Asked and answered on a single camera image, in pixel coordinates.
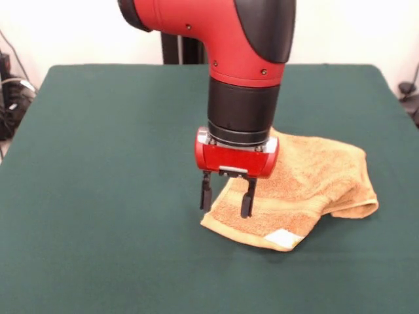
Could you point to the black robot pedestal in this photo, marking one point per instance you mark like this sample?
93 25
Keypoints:
170 49

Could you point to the black wall power adapter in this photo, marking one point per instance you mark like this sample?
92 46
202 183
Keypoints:
4 65

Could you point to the orange terry towel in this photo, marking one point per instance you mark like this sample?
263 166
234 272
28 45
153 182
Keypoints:
311 176

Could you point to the dark green table cloth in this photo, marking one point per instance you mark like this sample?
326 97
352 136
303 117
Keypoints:
98 170

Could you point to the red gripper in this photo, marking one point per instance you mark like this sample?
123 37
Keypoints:
235 160

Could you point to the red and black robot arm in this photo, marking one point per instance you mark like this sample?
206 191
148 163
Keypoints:
242 98

